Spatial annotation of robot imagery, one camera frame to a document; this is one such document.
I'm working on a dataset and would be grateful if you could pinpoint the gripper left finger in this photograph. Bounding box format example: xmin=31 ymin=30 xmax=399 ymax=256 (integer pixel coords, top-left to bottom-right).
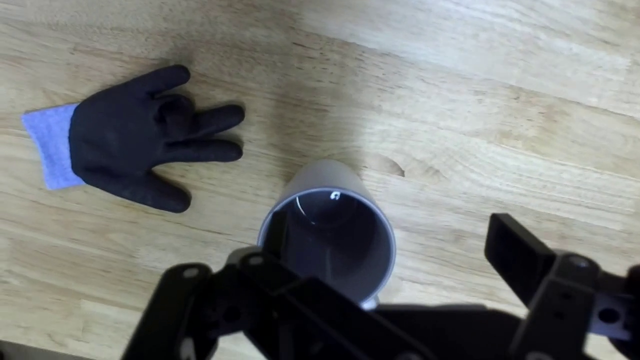
xmin=121 ymin=208 xmax=436 ymax=360

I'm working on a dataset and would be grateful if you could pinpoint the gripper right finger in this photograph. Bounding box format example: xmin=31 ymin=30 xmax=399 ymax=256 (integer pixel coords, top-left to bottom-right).
xmin=484 ymin=213 xmax=640 ymax=360

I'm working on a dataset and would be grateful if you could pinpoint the grey cup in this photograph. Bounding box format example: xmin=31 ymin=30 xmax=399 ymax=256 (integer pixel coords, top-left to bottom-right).
xmin=257 ymin=159 xmax=398 ymax=311

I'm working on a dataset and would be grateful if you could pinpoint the black work glove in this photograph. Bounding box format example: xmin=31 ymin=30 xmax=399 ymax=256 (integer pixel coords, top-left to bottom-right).
xmin=21 ymin=64 xmax=246 ymax=214

